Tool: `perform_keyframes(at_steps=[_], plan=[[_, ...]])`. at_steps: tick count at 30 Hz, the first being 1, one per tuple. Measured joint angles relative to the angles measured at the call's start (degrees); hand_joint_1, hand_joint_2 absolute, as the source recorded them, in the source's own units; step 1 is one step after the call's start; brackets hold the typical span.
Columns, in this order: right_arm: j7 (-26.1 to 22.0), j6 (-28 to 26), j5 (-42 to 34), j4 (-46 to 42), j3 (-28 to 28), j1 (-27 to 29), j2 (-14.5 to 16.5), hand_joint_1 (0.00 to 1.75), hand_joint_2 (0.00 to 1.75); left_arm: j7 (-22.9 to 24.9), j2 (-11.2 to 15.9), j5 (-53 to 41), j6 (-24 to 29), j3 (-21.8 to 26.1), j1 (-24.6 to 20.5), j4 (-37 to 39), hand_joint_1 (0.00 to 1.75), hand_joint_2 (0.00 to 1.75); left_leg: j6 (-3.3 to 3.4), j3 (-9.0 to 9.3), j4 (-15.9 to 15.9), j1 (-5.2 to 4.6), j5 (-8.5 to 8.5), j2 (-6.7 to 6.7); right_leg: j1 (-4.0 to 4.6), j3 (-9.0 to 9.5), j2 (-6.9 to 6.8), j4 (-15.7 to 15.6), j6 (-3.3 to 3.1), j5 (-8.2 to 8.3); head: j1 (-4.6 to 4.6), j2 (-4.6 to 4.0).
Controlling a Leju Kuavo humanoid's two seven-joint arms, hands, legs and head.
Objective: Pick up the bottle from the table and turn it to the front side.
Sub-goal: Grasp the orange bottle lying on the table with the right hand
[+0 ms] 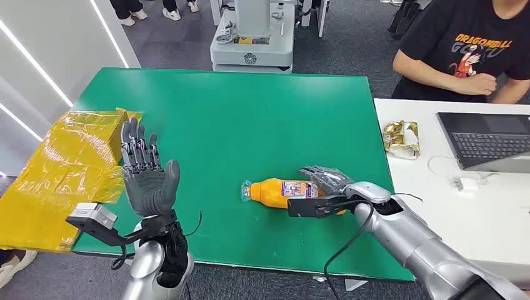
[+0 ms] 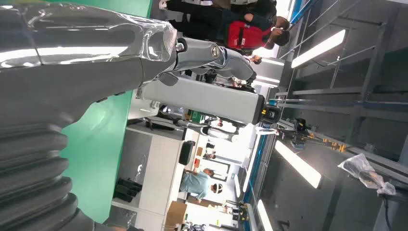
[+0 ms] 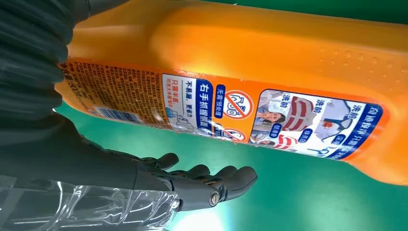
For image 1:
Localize person's right hand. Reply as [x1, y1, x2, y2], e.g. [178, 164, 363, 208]
[457, 73, 498, 98]

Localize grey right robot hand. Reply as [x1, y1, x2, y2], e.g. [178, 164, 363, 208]
[297, 165, 393, 204]

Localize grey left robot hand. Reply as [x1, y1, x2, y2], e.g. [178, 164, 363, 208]
[120, 117, 181, 219]

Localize orange plastic bottle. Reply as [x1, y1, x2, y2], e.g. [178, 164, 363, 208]
[241, 177, 347, 216]

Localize dark grey laptop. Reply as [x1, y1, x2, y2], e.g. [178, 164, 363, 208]
[436, 111, 530, 174]

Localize person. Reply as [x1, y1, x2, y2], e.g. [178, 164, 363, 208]
[391, 0, 530, 105]

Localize crumpled gold wrapper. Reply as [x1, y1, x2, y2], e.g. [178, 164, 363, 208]
[382, 120, 421, 161]

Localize black office chair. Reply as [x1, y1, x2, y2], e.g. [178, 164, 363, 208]
[387, 0, 434, 41]

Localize white power adapter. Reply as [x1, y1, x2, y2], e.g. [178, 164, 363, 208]
[454, 176, 481, 193]

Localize yellow plastic bag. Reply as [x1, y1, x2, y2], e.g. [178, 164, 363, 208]
[0, 107, 144, 253]

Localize beige sneaker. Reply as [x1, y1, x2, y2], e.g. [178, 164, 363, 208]
[0, 249, 39, 290]

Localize black right wrist camera bracket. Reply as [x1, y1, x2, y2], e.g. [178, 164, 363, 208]
[287, 194, 362, 219]

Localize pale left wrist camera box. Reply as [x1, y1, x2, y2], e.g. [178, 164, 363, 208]
[66, 202, 119, 233]

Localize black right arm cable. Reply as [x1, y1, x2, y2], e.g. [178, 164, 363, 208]
[323, 192, 424, 300]

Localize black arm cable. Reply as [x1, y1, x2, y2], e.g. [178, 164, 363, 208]
[110, 210, 204, 271]
[323, 192, 424, 300]

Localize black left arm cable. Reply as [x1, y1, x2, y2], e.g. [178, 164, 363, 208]
[110, 210, 204, 271]

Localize white adapter cable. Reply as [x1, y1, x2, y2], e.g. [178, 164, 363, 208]
[426, 154, 500, 184]

